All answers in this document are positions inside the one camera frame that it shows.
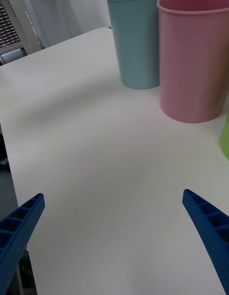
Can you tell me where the pale blue plastic bin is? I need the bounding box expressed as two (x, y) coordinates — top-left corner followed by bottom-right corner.
(105, 0), (174, 90)

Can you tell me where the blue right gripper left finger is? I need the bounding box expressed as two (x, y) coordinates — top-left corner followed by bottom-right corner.
(0, 193), (45, 295)

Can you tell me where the pink plastic bin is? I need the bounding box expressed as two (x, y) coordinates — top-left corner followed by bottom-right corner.
(156, 0), (229, 124)

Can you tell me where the yellow-green plastic bin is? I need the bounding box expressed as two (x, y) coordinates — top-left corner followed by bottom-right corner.
(219, 113), (229, 160)

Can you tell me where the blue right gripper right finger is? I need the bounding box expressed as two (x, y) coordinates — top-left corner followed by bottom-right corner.
(182, 189), (229, 295)

